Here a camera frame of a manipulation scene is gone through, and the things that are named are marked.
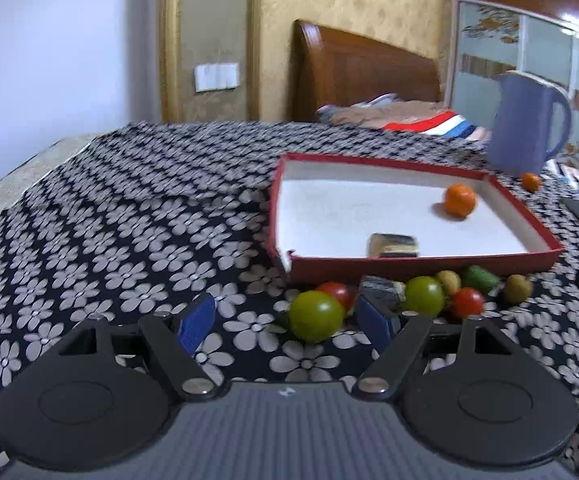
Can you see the white wall switch panel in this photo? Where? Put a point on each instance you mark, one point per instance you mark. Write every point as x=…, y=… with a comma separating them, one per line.
x=216, y=77

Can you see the dark cylindrical wood piece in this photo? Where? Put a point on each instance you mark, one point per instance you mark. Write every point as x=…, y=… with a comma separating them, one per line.
x=382, y=293

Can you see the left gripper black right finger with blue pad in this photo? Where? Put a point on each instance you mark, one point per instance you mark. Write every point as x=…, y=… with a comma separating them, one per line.
x=399, y=340

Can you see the small green lime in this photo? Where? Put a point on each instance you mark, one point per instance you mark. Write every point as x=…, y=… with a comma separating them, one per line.
x=480, y=279

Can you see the blue plastic pitcher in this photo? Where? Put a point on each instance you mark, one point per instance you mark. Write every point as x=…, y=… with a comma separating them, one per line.
x=532, y=125

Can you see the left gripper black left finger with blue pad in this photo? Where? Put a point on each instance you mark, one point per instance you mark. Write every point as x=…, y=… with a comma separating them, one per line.
x=171, y=341

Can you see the striped folded blanket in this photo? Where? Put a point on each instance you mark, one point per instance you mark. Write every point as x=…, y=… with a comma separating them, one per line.
x=389, y=113

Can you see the small orange tangerine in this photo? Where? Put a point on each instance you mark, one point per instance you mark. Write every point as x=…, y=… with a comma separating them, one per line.
x=531, y=182

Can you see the glass wardrobe sliding door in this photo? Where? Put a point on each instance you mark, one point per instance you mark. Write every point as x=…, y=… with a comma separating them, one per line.
x=494, y=39

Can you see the brown wooden headboard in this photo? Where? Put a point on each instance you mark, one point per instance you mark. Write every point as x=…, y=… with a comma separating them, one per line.
x=331, y=66

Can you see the gold black rectangular block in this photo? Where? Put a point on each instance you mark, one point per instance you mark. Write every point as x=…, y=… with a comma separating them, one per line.
x=386, y=245

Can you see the black white floral tablecloth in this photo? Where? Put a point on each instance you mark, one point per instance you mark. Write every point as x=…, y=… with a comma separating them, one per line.
x=146, y=218

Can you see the yellow-brown longan fruit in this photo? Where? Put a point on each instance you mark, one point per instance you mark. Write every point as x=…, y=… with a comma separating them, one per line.
x=450, y=281
x=517, y=288

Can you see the red cherry tomato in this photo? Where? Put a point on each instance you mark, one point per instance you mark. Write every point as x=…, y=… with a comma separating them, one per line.
x=467, y=302
x=344, y=294

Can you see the red shallow box tray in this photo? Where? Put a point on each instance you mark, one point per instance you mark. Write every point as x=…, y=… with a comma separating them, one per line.
x=324, y=208

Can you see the gold wall frame moulding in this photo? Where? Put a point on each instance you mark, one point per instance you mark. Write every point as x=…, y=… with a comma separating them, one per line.
x=193, y=32

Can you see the large green tomato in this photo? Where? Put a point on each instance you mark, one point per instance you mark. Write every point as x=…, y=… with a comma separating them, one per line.
x=314, y=316

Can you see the large orange tangerine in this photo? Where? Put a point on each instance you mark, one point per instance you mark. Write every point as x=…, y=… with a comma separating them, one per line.
x=459, y=200

